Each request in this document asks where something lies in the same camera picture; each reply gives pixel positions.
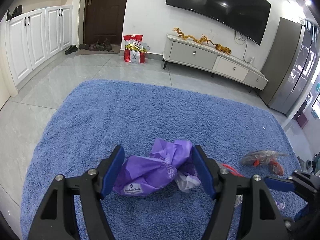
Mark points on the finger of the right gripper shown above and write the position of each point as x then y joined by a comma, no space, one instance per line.
278,184
303,213

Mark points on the purple plastic bag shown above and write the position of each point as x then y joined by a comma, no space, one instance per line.
168,162

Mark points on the clear wrapper with red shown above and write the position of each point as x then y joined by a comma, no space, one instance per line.
264,158

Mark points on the blue fluffy rug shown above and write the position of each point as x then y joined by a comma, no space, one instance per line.
98,115

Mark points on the grey refrigerator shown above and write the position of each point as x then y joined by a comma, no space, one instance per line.
288,66

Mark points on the white tv cabinet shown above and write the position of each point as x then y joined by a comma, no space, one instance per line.
203,57

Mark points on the golden tiger ornament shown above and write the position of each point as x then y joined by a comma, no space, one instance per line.
223,49

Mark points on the golden dragon ornament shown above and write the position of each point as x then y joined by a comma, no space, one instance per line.
202,40

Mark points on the red white gift bag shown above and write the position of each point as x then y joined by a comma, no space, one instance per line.
135,48

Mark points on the brown door mat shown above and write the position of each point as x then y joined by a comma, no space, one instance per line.
115,50

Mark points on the black shoe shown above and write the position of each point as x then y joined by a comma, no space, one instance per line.
71,49

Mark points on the row of shoes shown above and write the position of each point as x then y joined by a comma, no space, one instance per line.
98,46

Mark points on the white shoe cabinet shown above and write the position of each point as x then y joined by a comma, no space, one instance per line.
34,37

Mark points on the dark brown door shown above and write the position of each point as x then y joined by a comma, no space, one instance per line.
104,20

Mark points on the wall mounted black television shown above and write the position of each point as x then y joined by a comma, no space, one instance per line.
248,17

